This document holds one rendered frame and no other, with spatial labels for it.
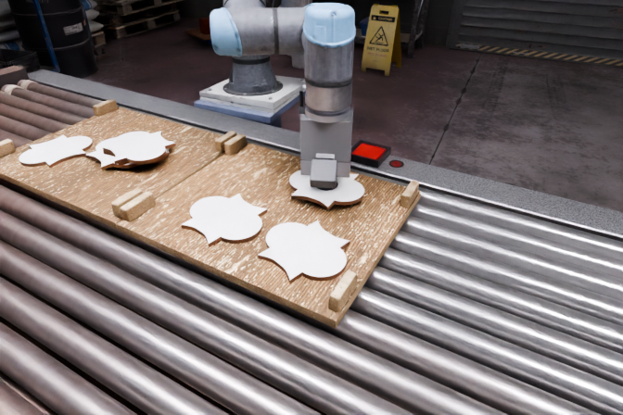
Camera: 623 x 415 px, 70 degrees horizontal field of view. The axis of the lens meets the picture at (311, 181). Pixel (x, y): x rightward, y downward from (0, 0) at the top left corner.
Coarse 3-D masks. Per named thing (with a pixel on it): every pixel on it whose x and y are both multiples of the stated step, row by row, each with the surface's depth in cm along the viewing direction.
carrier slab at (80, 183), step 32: (64, 128) 105; (96, 128) 105; (128, 128) 105; (160, 128) 105; (192, 128) 105; (0, 160) 92; (96, 160) 92; (192, 160) 92; (32, 192) 84; (64, 192) 82; (96, 192) 82; (128, 192) 82; (160, 192) 82
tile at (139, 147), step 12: (132, 132) 95; (144, 132) 95; (156, 132) 95; (120, 144) 91; (132, 144) 91; (144, 144) 91; (156, 144) 91; (168, 144) 91; (120, 156) 86; (132, 156) 86; (144, 156) 86; (156, 156) 86
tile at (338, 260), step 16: (288, 224) 72; (272, 240) 68; (288, 240) 68; (304, 240) 68; (320, 240) 68; (336, 240) 68; (272, 256) 65; (288, 256) 65; (304, 256) 65; (320, 256) 65; (336, 256) 65; (288, 272) 62; (304, 272) 62; (320, 272) 62; (336, 272) 62
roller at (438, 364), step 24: (24, 192) 87; (72, 216) 82; (192, 264) 69; (240, 288) 65; (288, 312) 62; (336, 336) 59; (360, 336) 57; (384, 336) 56; (408, 336) 56; (408, 360) 54; (432, 360) 53; (456, 360) 53; (456, 384) 52; (480, 384) 51; (504, 384) 50; (528, 384) 51; (504, 408) 50; (528, 408) 49; (552, 408) 48; (576, 408) 48
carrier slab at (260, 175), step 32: (224, 160) 92; (256, 160) 92; (288, 160) 92; (192, 192) 82; (224, 192) 82; (256, 192) 82; (288, 192) 82; (384, 192) 82; (128, 224) 73; (160, 224) 73; (320, 224) 73; (352, 224) 73; (384, 224) 73; (192, 256) 67; (224, 256) 67; (256, 256) 67; (352, 256) 67; (256, 288) 62; (288, 288) 61; (320, 288) 61; (320, 320) 58
